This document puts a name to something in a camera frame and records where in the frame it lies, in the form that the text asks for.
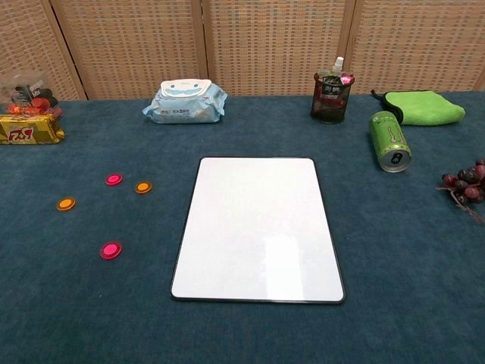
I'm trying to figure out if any black mesh pen holder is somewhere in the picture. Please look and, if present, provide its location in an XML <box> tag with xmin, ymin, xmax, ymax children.
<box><xmin>310</xmin><ymin>71</ymin><xmax>356</xmax><ymax>125</ymax></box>

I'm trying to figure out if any green drink can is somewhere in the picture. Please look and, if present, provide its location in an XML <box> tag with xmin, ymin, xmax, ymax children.
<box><xmin>369</xmin><ymin>110</ymin><xmax>412</xmax><ymax>174</ymax></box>

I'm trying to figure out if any green folded towel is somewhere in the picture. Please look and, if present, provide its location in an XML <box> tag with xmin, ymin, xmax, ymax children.
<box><xmin>370</xmin><ymin>89</ymin><xmax>466</xmax><ymax>127</ymax></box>

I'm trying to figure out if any blue wet wipes pack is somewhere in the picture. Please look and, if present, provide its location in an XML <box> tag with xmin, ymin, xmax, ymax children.
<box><xmin>142</xmin><ymin>78</ymin><xmax>229</xmax><ymax>125</ymax></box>

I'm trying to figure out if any dark red grape bunch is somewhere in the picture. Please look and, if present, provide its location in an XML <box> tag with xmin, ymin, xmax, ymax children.
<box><xmin>436</xmin><ymin>158</ymin><xmax>485</xmax><ymax>225</ymax></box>

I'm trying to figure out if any white magnetic board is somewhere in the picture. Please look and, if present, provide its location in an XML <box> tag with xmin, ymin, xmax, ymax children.
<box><xmin>170</xmin><ymin>156</ymin><xmax>346</xmax><ymax>304</ymax></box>

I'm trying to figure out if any drink pouch with white cap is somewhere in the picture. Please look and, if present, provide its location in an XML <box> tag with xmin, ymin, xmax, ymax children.
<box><xmin>318</xmin><ymin>56</ymin><xmax>352</xmax><ymax>102</ymax></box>

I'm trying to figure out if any yellow snack pack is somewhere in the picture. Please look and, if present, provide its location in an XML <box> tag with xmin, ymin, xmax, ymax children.
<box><xmin>0</xmin><ymin>113</ymin><xmax>66</xmax><ymax>146</ymax></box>

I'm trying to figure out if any woven folding screen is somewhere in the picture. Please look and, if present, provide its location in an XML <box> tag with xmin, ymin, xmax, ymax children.
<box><xmin>0</xmin><ymin>0</ymin><xmax>485</xmax><ymax>102</ymax></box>

